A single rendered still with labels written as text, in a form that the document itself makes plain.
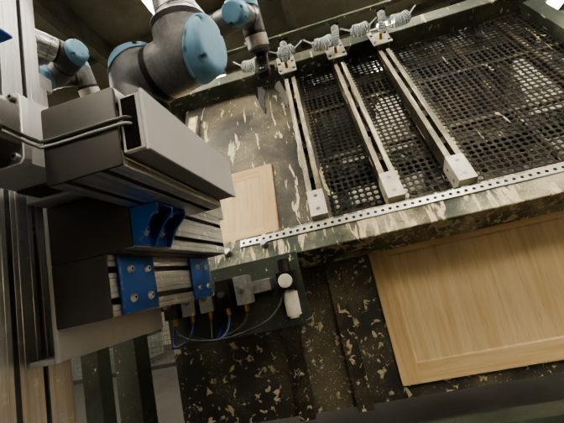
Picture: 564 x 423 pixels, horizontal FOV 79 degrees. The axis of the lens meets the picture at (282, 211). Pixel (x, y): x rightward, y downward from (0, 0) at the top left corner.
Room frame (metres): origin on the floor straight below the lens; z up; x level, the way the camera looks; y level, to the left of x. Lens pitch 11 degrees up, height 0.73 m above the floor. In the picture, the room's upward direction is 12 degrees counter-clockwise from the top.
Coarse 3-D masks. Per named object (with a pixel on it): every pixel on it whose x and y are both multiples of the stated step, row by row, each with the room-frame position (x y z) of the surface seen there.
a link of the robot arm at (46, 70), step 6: (42, 66) 1.01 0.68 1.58; (48, 66) 1.02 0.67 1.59; (54, 66) 1.00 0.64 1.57; (42, 72) 1.01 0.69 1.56; (48, 72) 1.02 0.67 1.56; (54, 72) 1.02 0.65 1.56; (48, 78) 1.02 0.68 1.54; (54, 78) 1.04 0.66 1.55; (60, 78) 1.04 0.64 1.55; (66, 78) 1.05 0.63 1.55; (72, 78) 1.09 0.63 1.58; (54, 84) 1.05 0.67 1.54; (60, 84) 1.07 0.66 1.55; (66, 84) 1.09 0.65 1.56; (72, 84) 1.11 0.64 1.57
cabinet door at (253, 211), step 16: (240, 176) 1.48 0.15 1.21; (256, 176) 1.46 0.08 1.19; (272, 176) 1.44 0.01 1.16; (240, 192) 1.44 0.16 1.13; (256, 192) 1.42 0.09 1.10; (272, 192) 1.39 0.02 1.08; (224, 208) 1.41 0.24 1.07; (240, 208) 1.39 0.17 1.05; (256, 208) 1.37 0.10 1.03; (272, 208) 1.35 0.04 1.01; (224, 224) 1.37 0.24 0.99; (240, 224) 1.35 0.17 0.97; (256, 224) 1.33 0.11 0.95; (272, 224) 1.31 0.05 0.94; (224, 240) 1.32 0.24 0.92
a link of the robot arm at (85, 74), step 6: (84, 66) 1.12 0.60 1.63; (78, 72) 1.10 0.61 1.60; (84, 72) 1.12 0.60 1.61; (90, 72) 1.14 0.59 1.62; (78, 78) 1.11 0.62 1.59; (84, 78) 1.12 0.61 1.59; (90, 78) 1.14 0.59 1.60; (78, 84) 1.13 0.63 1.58; (84, 84) 1.13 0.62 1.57; (90, 84) 1.14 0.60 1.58; (96, 84) 1.16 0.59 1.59; (78, 90) 1.14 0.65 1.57
